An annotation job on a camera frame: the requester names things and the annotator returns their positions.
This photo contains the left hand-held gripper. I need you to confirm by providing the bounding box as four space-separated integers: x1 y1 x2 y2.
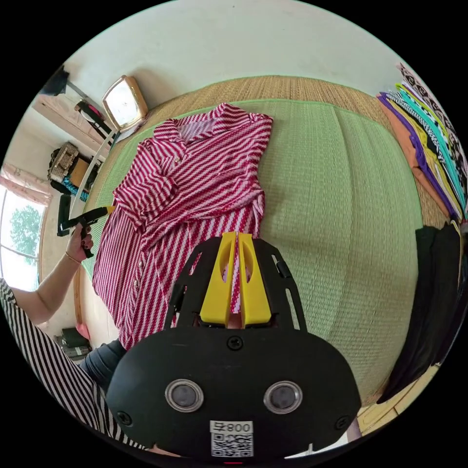
67 205 117 259

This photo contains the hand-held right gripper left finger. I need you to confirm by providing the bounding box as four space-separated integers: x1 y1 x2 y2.
199 232 239 325

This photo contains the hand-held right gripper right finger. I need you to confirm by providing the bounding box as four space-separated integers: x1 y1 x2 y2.
238 232 273 327

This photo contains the red and white striped shirt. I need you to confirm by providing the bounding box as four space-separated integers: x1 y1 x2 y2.
91 102 274 351

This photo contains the person's left forearm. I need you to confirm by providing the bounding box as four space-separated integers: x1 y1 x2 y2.
10 252 82 327

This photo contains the person's left hand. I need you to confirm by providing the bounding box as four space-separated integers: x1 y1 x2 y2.
65 222 94 265

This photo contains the cluttered shelf with basket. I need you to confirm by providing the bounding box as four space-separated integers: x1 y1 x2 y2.
46 141 107 205

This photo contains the pink curtain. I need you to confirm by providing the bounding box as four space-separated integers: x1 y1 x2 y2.
0 163 54 206

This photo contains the window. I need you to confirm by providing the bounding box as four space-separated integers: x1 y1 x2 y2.
0 189 47 292

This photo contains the square gold-framed clock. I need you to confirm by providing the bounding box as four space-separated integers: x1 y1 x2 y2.
101 74 149 134

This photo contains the bed with woven mat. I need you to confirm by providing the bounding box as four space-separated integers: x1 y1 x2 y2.
72 74 462 407

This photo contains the black garment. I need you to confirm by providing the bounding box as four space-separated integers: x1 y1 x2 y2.
375 218 467 405

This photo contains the pile of clothes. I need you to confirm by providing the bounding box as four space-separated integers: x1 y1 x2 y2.
375 61 468 221

